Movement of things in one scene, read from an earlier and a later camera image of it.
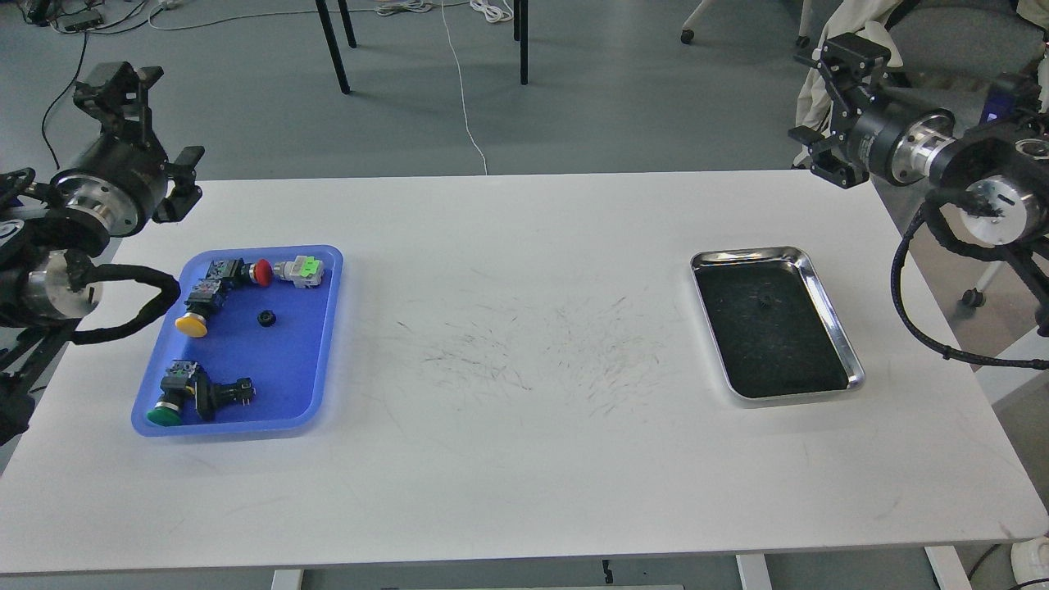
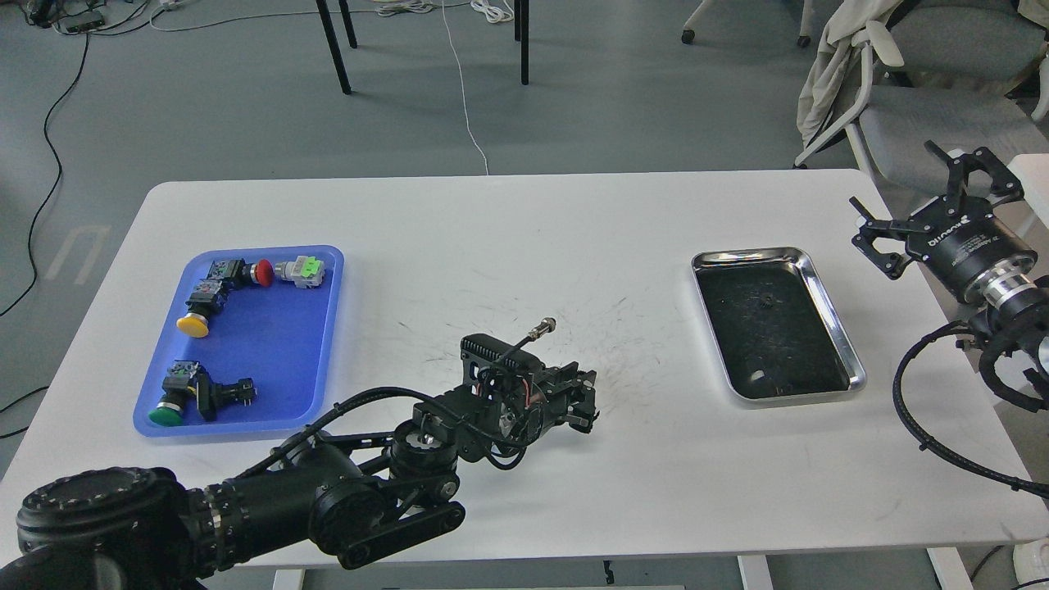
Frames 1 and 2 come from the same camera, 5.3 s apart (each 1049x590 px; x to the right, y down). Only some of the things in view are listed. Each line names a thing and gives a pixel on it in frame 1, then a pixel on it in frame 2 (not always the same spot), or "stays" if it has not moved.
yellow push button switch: [206, 297] stays
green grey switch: [305, 271] stays
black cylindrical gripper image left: [123, 180] -> [537, 394]
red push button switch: [235, 272] stays
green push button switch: [176, 390] stays
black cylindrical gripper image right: [897, 142] -> [970, 250]
